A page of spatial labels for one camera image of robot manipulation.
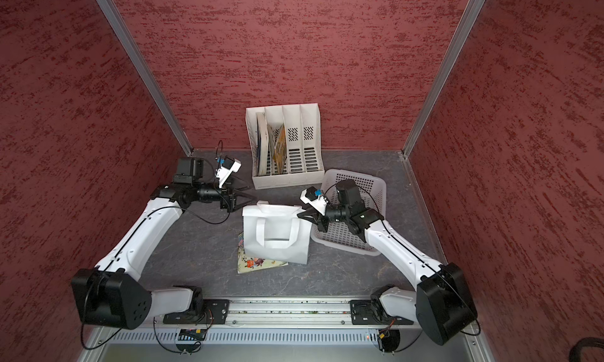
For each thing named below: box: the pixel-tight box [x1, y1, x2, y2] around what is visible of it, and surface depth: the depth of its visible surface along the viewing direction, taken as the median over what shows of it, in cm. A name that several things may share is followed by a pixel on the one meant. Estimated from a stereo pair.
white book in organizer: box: [256, 111, 269, 177], surface depth 100 cm
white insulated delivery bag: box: [242, 200, 313, 265], surface depth 75 cm
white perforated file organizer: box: [245, 103, 325, 190], surface depth 106 cm
